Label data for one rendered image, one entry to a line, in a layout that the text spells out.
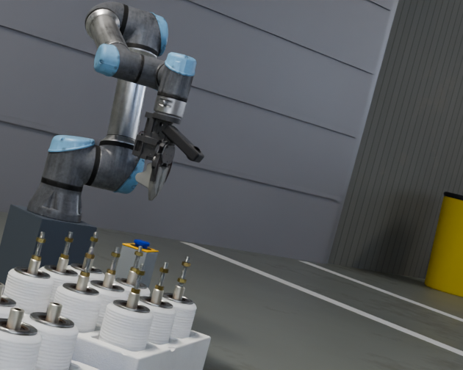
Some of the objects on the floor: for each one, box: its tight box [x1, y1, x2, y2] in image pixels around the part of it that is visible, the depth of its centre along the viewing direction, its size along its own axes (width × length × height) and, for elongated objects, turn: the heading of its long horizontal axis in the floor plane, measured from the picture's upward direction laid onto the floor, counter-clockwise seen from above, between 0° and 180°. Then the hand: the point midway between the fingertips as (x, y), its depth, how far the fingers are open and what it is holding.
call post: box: [115, 245, 158, 288], centre depth 229 cm, size 7×7×31 cm
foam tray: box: [23, 307, 211, 370], centre depth 199 cm, size 39×39×18 cm
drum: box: [425, 192, 463, 299], centre depth 680 cm, size 46×45×71 cm
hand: (154, 196), depth 227 cm, fingers closed
